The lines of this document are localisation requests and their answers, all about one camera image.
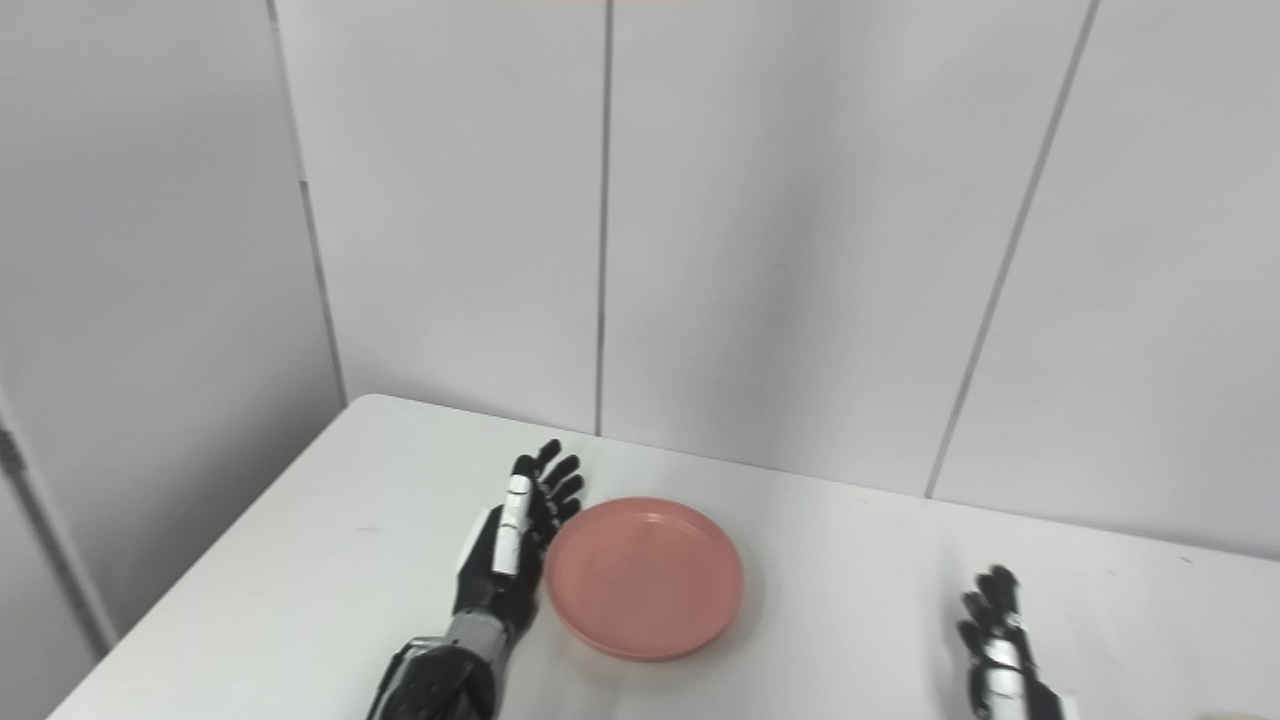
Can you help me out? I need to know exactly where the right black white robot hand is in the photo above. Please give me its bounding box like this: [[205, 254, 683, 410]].
[[956, 565, 1079, 720]]

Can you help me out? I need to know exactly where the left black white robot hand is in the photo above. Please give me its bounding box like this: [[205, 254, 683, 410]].
[[451, 439, 585, 641]]

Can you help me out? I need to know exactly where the pink round plate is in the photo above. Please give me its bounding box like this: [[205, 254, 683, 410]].
[[545, 497, 745, 662]]

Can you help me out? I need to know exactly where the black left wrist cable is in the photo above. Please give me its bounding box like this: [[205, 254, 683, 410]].
[[364, 636, 445, 720]]

